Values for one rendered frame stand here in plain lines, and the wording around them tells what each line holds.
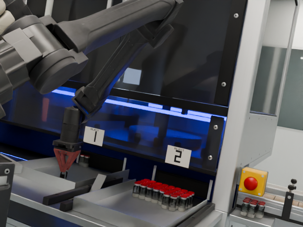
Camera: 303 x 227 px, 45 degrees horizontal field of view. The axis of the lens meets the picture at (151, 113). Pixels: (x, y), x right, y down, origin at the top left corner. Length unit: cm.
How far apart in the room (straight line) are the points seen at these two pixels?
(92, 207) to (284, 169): 499
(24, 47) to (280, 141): 537
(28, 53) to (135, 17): 26
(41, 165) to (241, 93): 74
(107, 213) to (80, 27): 49
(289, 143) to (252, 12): 465
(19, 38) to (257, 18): 81
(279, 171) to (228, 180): 464
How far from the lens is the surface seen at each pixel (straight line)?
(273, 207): 131
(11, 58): 55
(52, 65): 57
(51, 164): 144
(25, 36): 58
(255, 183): 115
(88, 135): 140
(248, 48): 120
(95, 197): 108
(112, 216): 94
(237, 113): 118
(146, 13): 77
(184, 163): 124
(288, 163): 581
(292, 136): 577
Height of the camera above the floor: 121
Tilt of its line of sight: 3 degrees down
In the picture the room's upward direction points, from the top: 10 degrees clockwise
